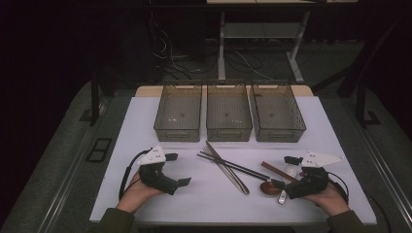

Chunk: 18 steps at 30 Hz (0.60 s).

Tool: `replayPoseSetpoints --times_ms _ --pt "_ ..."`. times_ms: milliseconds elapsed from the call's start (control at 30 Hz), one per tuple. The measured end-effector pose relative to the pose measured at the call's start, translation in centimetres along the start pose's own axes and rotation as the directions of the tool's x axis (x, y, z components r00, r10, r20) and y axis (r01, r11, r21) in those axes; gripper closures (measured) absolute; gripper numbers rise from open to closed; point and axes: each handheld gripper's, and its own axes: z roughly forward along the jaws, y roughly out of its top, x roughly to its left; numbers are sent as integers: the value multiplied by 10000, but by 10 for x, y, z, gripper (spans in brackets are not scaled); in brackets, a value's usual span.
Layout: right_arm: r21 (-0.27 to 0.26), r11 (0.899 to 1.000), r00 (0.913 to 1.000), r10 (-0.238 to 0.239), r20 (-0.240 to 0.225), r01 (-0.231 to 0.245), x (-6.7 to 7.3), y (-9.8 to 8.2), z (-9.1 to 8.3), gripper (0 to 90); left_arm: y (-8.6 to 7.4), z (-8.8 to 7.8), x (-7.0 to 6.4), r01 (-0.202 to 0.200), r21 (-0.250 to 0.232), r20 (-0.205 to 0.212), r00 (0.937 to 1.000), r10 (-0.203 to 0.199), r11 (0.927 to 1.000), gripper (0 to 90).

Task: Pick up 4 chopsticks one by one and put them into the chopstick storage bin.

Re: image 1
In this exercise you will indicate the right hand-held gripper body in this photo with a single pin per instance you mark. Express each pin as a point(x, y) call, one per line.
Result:
point(307, 184)

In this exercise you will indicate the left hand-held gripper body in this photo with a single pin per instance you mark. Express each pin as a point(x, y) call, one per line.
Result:
point(155, 178)

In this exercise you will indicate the white ceramic spoon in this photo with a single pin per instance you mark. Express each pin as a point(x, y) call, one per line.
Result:
point(290, 171)

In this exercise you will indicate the brown wooden chopstick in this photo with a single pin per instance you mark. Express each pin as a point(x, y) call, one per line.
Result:
point(275, 169)

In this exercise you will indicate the silver table knife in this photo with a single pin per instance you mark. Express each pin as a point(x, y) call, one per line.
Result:
point(210, 147)

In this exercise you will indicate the transparent brown plastic bin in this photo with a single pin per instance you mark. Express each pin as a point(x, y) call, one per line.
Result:
point(228, 113)
point(178, 113)
point(277, 113)

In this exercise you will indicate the person's right hand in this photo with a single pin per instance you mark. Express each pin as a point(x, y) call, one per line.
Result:
point(327, 200)

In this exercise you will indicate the person's left hand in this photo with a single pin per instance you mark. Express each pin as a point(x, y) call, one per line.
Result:
point(136, 195)

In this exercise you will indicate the white table sheet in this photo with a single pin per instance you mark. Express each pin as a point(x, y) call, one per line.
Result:
point(200, 200)

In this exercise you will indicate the black metal stand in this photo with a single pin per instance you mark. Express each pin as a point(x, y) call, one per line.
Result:
point(95, 97)
point(360, 103)

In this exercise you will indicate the metal floor rail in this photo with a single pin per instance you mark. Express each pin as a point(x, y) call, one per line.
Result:
point(390, 181)
point(64, 181)

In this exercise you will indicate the white metal desk frame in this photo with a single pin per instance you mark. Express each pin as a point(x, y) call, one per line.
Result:
point(259, 30)

